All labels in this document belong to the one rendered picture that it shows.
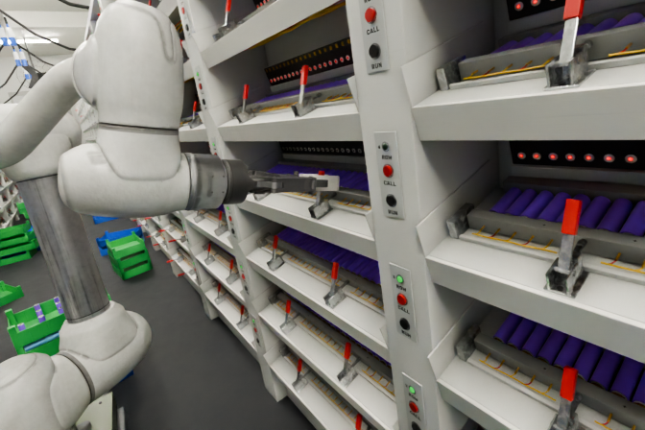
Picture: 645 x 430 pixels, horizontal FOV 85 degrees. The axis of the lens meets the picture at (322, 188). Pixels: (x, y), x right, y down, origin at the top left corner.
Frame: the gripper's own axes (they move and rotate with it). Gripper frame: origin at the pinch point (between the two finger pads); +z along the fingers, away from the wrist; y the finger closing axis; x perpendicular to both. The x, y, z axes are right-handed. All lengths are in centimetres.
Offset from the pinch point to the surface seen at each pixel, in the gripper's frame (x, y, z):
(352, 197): -2.4, 5.2, 4.4
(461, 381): -26.1, 30.5, 5.3
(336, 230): -8.1, 7.7, -1.2
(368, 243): -8.5, 15.9, -0.9
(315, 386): -63, -22, 18
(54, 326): -62, -97, -45
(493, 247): -5.0, 34.6, 2.8
